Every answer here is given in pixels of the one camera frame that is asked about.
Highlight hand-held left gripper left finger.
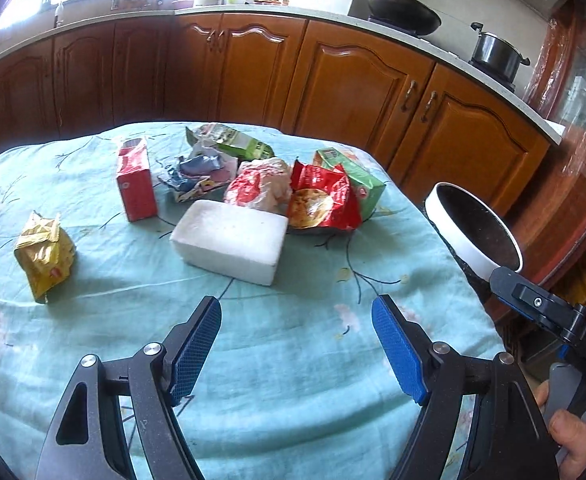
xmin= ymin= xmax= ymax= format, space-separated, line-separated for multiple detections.
xmin=35 ymin=296 xmax=222 ymax=480

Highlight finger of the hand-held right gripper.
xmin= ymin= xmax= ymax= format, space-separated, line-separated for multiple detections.
xmin=489 ymin=266 xmax=586 ymax=345

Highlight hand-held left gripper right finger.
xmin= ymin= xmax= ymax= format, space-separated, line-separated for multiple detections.
xmin=371 ymin=294 xmax=561 ymax=480

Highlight white round trash bin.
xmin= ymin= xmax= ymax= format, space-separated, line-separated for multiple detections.
xmin=424 ymin=181 xmax=524 ymax=306

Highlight red carton box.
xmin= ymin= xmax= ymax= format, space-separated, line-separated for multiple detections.
xmin=116 ymin=139 xmax=159 ymax=223

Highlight blue white wrapper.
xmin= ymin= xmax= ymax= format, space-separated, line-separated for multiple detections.
xmin=157 ymin=146 xmax=238 ymax=204

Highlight green carton box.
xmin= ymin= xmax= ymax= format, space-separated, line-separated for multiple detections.
xmin=313 ymin=147 xmax=388 ymax=221

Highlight red snack bag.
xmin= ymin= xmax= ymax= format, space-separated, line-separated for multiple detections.
xmin=286 ymin=159 xmax=364 ymax=234

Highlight green spout pouch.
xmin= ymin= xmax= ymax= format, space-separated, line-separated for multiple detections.
xmin=186 ymin=123 xmax=275 ymax=162

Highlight person's right hand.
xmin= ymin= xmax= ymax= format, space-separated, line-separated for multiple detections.
xmin=534 ymin=379 xmax=586 ymax=480

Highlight floral light green tablecloth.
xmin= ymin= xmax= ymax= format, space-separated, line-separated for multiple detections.
xmin=0 ymin=121 xmax=504 ymax=480

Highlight white foam block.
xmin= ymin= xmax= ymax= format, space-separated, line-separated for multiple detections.
xmin=170 ymin=199 xmax=290 ymax=287

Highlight translucent red white plastic bag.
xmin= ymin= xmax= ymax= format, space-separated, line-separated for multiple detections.
xmin=224 ymin=157 xmax=294 ymax=216

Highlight yellow snack packet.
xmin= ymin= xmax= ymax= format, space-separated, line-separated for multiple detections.
xmin=14 ymin=211 xmax=77 ymax=304

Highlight plastic wrapped wooden door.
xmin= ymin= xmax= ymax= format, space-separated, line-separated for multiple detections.
xmin=503 ymin=0 xmax=586 ymax=281

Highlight steel cooking pot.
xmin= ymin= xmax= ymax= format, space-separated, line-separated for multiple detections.
xmin=470 ymin=22 xmax=532 ymax=81

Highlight wooden kitchen cabinets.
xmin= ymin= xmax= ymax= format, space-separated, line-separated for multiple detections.
xmin=0 ymin=12 xmax=552 ymax=222

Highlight black wok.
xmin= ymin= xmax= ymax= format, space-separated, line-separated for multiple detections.
xmin=334 ymin=0 xmax=442 ymax=37

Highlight sink faucet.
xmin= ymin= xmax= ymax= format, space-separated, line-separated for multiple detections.
xmin=43 ymin=0 xmax=68 ymax=29

